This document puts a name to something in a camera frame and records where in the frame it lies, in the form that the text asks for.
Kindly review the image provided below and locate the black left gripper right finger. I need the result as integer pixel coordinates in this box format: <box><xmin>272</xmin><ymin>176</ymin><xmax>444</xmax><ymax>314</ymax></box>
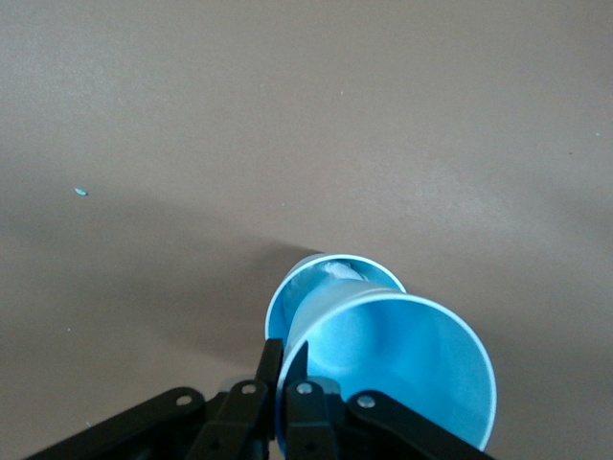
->
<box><xmin>278</xmin><ymin>338</ymin><xmax>497</xmax><ymax>460</ymax></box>

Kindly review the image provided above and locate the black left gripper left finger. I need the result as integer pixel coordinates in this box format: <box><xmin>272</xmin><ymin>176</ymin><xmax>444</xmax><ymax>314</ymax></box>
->
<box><xmin>23</xmin><ymin>337</ymin><xmax>284</xmax><ymax>460</ymax></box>

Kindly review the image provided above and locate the blue cup holding paper wad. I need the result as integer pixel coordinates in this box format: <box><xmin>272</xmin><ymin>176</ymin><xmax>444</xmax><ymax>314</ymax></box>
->
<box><xmin>264</xmin><ymin>253</ymin><xmax>408</xmax><ymax>347</ymax></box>

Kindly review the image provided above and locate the light blue paper cup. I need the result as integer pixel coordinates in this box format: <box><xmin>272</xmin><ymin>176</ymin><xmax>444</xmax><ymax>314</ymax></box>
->
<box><xmin>276</xmin><ymin>279</ymin><xmax>498</xmax><ymax>451</ymax></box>

